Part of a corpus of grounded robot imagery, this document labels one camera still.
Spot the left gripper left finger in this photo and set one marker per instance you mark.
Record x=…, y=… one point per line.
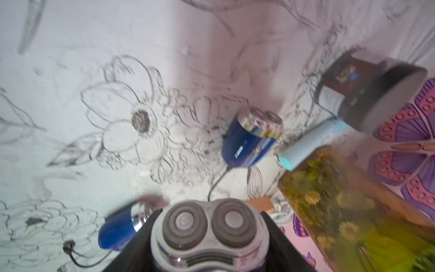
x=137, y=255

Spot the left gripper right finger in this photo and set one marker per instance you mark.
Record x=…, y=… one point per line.
x=282, y=256

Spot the pink power strip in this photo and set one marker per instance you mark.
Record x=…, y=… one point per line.
x=263, y=204

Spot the potted green plant glass vase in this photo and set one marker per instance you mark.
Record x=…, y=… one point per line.
x=358, y=224

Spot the black round jar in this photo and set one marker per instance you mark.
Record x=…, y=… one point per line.
x=364, y=89

